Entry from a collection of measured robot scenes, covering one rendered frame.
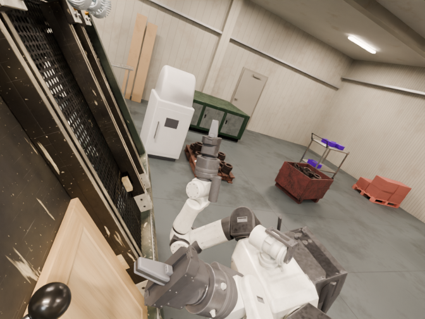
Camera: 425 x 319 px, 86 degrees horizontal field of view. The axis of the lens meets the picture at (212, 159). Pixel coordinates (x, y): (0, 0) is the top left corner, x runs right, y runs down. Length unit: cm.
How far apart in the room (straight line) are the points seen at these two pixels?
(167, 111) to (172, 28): 471
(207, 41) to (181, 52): 92
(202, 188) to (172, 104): 316
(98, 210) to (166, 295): 40
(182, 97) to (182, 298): 372
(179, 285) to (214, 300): 8
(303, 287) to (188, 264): 43
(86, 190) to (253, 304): 51
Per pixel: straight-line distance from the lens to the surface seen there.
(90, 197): 74
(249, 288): 54
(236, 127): 696
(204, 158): 82
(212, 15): 858
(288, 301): 75
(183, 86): 405
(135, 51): 784
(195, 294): 47
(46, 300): 31
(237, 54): 890
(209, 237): 96
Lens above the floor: 181
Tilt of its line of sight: 21 degrees down
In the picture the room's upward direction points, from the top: 22 degrees clockwise
